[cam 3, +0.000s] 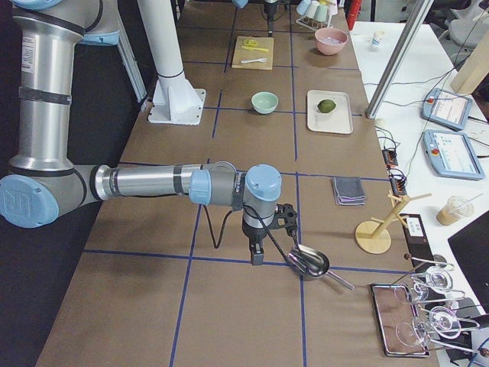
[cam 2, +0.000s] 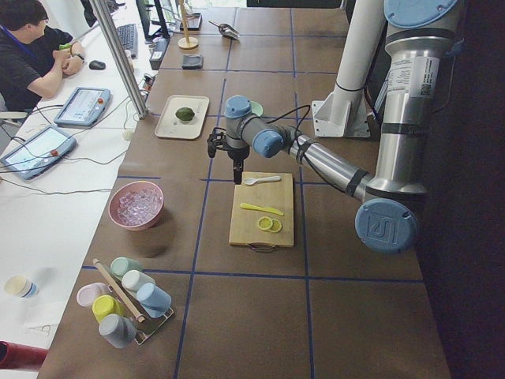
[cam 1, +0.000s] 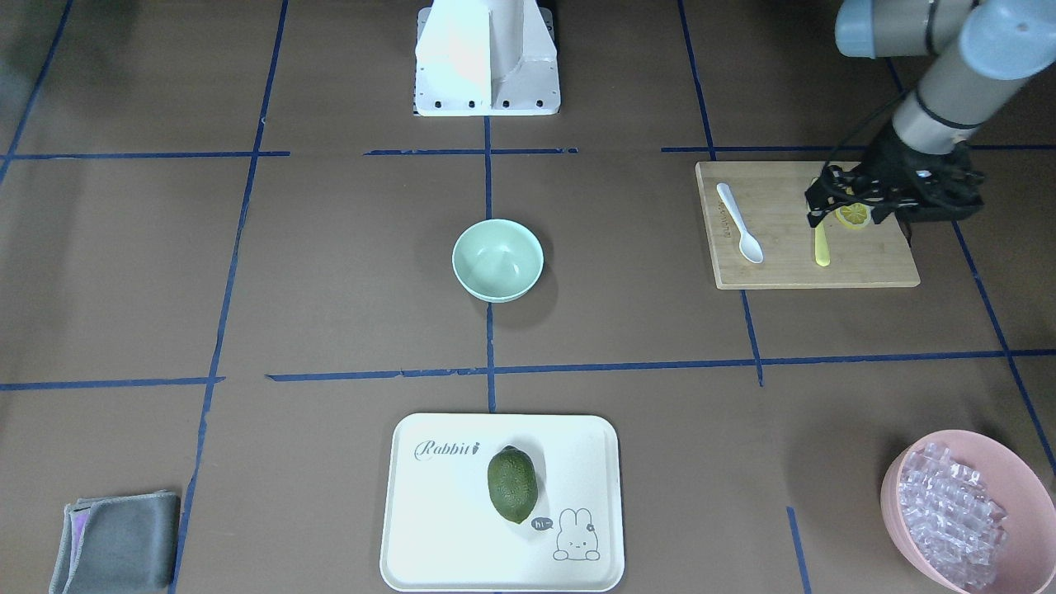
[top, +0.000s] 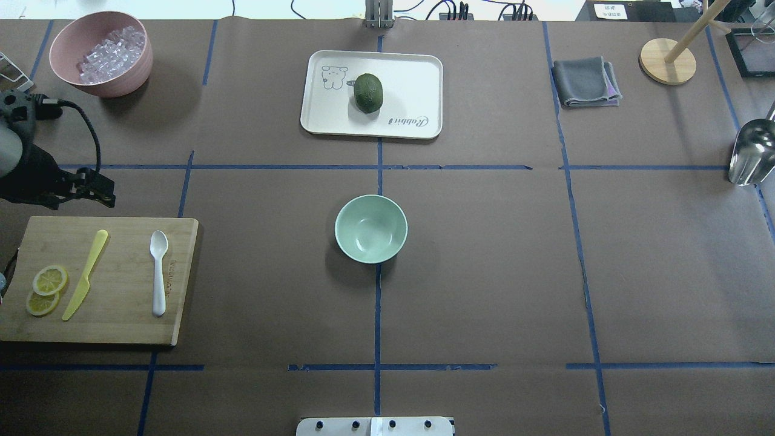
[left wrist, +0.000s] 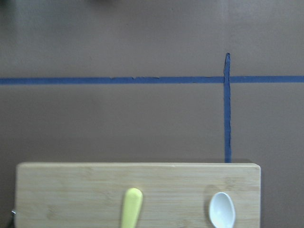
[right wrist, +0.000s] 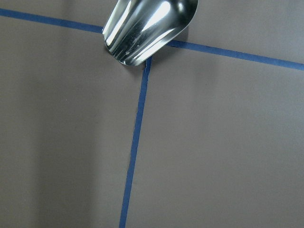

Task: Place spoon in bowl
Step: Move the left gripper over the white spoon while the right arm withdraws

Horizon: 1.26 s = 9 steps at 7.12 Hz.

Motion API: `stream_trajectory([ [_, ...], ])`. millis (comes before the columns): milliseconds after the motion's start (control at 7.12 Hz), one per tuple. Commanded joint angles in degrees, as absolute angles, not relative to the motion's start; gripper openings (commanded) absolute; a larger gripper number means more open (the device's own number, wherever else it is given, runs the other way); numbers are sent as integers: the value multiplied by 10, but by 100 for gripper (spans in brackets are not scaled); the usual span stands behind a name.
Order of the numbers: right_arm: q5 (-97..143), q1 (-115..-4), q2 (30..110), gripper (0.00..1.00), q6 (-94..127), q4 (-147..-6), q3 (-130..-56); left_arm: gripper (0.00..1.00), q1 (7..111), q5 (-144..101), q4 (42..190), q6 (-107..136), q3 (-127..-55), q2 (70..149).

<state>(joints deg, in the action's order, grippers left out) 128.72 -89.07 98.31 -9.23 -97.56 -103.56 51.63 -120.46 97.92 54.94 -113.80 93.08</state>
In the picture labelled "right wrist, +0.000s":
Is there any metal scoop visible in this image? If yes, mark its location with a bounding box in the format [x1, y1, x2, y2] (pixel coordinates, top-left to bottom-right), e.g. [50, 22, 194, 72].
[102, 0, 199, 66]

